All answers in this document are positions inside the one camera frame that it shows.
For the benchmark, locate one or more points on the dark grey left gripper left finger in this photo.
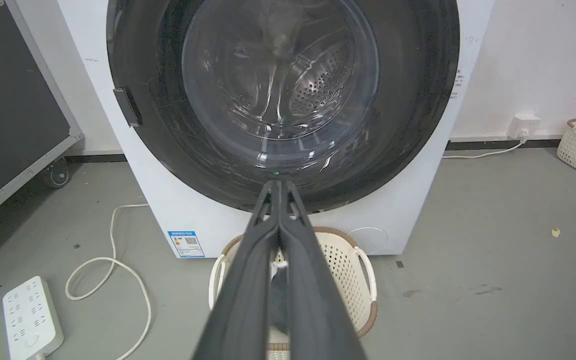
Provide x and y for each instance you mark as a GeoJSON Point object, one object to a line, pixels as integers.
{"type": "Point", "coordinates": [248, 300]}

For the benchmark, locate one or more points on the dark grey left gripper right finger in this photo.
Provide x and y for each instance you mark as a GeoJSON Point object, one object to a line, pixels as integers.
{"type": "Point", "coordinates": [313, 305]}

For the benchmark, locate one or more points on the black round washing machine door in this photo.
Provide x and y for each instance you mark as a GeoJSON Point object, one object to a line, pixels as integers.
{"type": "Point", "coordinates": [278, 100]}

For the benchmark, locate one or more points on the white front-load washing machine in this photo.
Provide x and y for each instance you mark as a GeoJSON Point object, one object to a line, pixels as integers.
{"type": "Point", "coordinates": [168, 190]}

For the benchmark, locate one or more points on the dark clothing in basket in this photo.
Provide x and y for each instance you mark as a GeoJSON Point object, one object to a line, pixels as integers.
{"type": "Point", "coordinates": [279, 300]}

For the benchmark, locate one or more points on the cream perforated laundry basket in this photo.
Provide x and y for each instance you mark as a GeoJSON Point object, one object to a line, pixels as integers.
{"type": "Point", "coordinates": [350, 270]}

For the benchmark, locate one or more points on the blue energy label sticker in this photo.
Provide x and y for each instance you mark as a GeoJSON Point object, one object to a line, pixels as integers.
{"type": "Point", "coordinates": [186, 243]}

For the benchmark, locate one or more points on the white power strip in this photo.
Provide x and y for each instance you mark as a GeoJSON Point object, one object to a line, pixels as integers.
{"type": "Point", "coordinates": [30, 320]}

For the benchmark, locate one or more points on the black caster wheel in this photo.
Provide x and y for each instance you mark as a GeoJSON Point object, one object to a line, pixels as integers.
{"type": "Point", "coordinates": [57, 174]}

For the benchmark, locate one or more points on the black flight case on wheels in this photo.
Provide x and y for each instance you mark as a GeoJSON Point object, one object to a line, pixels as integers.
{"type": "Point", "coordinates": [8, 110]}

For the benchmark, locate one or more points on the white wall socket with plug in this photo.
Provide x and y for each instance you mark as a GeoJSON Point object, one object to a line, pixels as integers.
{"type": "Point", "coordinates": [523, 126]}

